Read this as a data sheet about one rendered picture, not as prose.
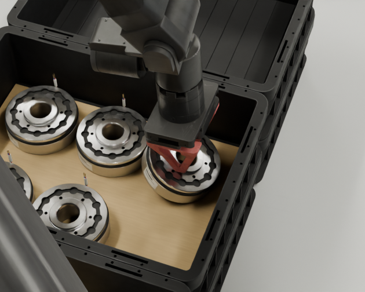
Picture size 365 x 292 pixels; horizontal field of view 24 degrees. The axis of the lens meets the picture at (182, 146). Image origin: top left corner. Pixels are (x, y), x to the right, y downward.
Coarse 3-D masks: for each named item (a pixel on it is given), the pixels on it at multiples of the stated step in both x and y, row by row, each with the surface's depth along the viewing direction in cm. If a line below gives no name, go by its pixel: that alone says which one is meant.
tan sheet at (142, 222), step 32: (0, 128) 121; (32, 160) 118; (64, 160) 118; (224, 160) 118; (128, 192) 114; (128, 224) 111; (160, 224) 111; (192, 224) 111; (160, 256) 108; (192, 256) 108
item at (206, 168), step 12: (204, 144) 115; (156, 156) 111; (204, 156) 113; (216, 156) 114; (156, 168) 110; (168, 168) 111; (204, 168) 112; (216, 168) 113; (168, 180) 110; (180, 180) 111; (192, 180) 111; (204, 180) 112; (192, 192) 110
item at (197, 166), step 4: (172, 152) 111; (176, 152) 112; (200, 152) 113; (196, 156) 112; (200, 156) 113; (196, 160) 112; (200, 160) 112; (196, 164) 112; (200, 164) 112; (188, 168) 111; (192, 168) 111; (196, 168) 111; (200, 168) 112; (188, 172) 111; (192, 172) 111
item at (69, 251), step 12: (72, 252) 97; (84, 252) 97; (84, 264) 97; (96, 264) 96; (108, 264) 96; (120, 264) 96; (132, 276) 95; (144, 276) 95; (156, 276) 95; (156, 288) 95; (168, 288) 94; (180, 288) 94
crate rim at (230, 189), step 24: (72, 48) 117; (240, 96) 112; (264, 96) 112; (264, 120) 111; (240, 144) 107; (240, 168) 104; (216, 216) 102; (72, 240) 98; (216, 240) 100; (144, 264) 96; (192, 264) 96; (192, 288) 96
